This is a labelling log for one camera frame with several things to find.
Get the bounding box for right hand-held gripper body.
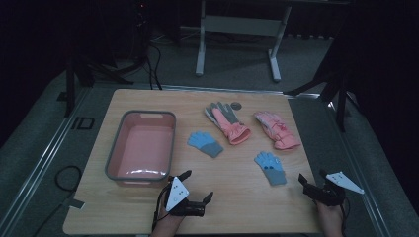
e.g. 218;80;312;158
307;171;365;207

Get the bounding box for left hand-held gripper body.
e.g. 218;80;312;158
162;176;206;217

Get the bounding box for dotted blue and grey glove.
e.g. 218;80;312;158
253;150;288;187

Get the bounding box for plain blue and grey glove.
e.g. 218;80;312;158
187;130;224;159

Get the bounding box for pink basin with grey rim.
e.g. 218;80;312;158
104;110;177;188

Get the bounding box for pink padded glove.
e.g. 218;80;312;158
253;111;301;151

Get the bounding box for pink glove with grey palm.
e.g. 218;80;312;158
204;101;252;146

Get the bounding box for person's right hand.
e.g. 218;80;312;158
316;201;345;228

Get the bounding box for person's left hand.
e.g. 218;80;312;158
157;197;182;228

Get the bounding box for black tripod stand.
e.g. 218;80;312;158
63;53;134;119
284;31;359;133

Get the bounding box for grey tape piece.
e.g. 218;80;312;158
67;197;86;210

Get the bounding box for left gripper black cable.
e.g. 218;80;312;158
151;182;173;232

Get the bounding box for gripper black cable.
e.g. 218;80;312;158
151;182;173;232
340;202;350;237

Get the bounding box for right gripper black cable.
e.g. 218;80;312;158
340;202;350;237

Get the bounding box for metal floor rail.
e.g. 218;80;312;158
0;87;93;237
328;98;393;237
93;83;321;100

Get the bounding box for black cables on floor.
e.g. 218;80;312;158
143;41;163;91

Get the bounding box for black floor cable loop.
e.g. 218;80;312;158
32;165;83;237

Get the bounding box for white desk frame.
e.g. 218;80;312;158
195;0;293;83

